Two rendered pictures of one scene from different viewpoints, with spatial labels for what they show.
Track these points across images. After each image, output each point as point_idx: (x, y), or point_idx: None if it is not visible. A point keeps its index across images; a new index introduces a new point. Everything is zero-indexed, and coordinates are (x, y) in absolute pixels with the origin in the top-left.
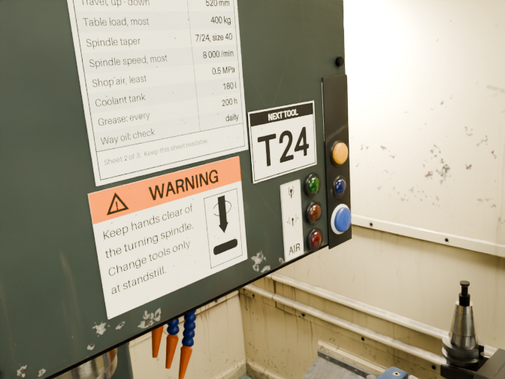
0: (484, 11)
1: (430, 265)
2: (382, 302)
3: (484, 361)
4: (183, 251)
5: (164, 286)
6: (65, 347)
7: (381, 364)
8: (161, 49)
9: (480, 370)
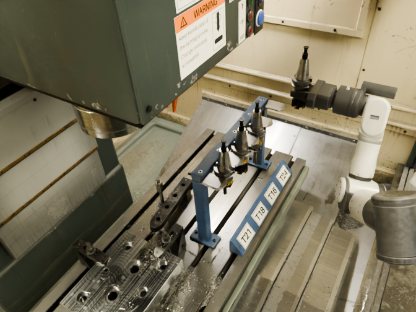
0: None
1: (272, 38)
2: (242, 63)
3: (310, 86)
4: (204, 43)
5: (198, 62)
6: (168, 95)
7: (240, 98)
8: None
9: (311, 90)
